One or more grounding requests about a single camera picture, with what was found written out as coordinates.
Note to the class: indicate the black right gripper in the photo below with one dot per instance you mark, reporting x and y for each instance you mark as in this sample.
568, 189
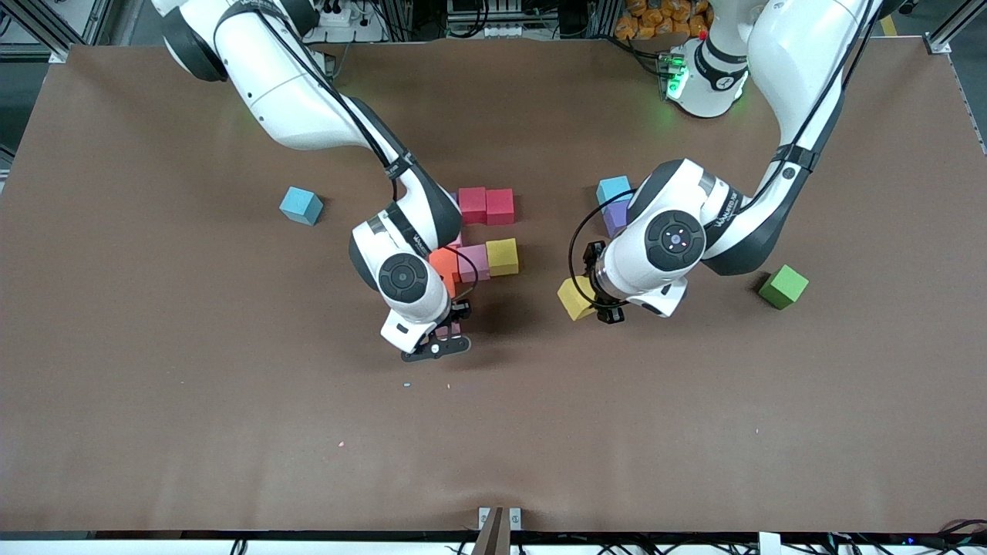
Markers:
459, 311

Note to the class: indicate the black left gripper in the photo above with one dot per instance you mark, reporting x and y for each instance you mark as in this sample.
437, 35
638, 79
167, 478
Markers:
596, 266

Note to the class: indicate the yellow foam cube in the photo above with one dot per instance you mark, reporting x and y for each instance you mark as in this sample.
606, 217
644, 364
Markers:
502, 257
575, 297

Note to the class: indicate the purple foam cube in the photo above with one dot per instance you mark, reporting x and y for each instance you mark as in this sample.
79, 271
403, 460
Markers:
615, 219

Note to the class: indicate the red foam cube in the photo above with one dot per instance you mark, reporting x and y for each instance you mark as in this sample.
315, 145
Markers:
474, 205
500, 206

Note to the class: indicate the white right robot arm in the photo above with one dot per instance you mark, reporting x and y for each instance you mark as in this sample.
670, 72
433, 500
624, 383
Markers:
285, 92

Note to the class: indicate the light blue foam cube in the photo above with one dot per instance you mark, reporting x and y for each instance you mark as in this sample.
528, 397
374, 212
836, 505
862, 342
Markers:
613, 190
301, 205

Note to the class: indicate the brown table cover sheet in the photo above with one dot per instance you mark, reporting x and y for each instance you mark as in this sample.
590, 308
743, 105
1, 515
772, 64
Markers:
493, 462

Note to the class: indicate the green foam cube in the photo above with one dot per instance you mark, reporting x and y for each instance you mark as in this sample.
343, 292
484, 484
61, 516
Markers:
783, 287

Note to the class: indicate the metal table clamp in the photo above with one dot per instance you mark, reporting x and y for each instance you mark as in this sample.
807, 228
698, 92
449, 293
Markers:
493, 536

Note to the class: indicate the bag of orange fruits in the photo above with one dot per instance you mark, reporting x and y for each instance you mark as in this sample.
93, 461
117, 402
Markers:
655, 19

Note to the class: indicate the white electronics box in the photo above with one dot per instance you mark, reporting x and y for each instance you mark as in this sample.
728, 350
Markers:
493, 31

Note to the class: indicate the white power strip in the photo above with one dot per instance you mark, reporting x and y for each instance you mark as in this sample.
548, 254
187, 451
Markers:
347, 19

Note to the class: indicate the white tag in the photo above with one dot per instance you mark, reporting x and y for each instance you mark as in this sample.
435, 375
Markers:
769, 544

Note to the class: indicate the aluminium frame strut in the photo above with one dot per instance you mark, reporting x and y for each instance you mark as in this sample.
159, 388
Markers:
58, 52
937, 42

